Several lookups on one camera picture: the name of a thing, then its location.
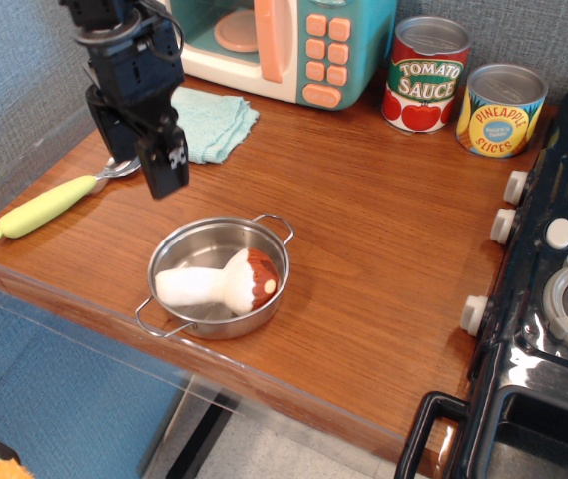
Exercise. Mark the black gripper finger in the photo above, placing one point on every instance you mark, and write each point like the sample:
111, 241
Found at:
164, 157
119, 138

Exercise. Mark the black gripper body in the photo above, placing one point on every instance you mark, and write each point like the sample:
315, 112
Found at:
135, 66

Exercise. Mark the white brown toy mushroom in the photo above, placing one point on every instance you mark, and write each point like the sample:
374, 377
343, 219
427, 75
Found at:
247, 282

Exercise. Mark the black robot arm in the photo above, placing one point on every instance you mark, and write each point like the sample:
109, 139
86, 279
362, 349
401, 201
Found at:
119, 10

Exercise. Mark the light blue folded rag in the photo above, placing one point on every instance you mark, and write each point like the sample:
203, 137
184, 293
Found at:
213, 124

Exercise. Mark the small steel pot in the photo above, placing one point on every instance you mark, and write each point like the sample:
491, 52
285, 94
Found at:
210, 243

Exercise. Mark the teal toy microwave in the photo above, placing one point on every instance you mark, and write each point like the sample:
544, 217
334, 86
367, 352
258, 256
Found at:
320, 54

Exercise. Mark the tomato sauce can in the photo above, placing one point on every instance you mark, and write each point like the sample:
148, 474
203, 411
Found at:
427, 60

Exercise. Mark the pineapple slices can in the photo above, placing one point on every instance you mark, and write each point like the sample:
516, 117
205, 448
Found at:
500, 109

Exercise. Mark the orange object at corner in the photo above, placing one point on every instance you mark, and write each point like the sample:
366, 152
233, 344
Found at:
11, 469

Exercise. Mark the black toy stove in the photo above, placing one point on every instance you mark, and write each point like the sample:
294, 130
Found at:
514, 422

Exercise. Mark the spoon with green handle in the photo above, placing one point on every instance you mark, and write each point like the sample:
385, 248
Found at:
33, 214

